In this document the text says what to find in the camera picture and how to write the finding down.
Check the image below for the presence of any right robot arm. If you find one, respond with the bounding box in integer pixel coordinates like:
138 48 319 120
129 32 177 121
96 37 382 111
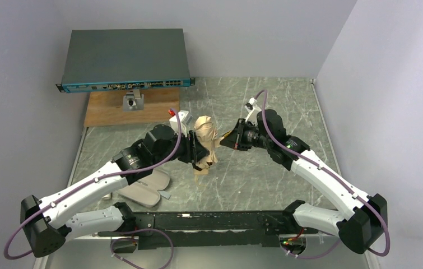
220 109 389 254

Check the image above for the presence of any purple cable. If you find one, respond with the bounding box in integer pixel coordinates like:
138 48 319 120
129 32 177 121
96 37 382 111
254 89 391 257
4 108 183 261

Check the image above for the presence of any aluminium frame rail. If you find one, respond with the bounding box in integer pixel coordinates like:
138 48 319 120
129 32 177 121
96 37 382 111
34 230 379 268

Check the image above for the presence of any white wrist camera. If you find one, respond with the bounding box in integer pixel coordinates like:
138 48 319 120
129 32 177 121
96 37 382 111
245 98 262 125
168 109 192 137

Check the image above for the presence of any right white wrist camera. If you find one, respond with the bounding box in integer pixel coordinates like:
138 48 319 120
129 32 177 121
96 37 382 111
245 98 262 125

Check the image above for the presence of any wooden board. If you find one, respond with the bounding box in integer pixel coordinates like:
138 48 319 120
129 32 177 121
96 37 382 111
83 87 180 127

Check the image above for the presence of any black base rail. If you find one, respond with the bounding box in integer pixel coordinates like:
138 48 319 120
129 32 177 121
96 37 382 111
133 210 317 250

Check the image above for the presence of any beige umbrella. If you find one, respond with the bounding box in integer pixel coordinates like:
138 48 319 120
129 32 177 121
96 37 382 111
194 115 224 186

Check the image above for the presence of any pink umbrella case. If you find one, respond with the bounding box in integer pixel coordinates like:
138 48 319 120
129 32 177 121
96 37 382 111
117 170 170 207

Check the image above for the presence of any grey blue network switch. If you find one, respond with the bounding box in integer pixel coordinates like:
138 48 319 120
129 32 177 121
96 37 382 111
56 29 196 93

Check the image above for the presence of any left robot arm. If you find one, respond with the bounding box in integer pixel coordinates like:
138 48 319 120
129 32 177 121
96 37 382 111
20 124 215 258

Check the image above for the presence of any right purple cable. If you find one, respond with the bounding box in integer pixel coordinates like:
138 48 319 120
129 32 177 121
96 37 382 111
254 89 391 257

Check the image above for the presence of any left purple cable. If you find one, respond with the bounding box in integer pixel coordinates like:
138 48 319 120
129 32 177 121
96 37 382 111
4 108 183 261

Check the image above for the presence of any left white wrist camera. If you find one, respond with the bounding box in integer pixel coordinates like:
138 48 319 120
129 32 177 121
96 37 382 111
168 109 192 137

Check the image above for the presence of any grey metal stand bracket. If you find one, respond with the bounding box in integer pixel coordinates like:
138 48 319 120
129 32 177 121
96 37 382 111
122 89 144 112

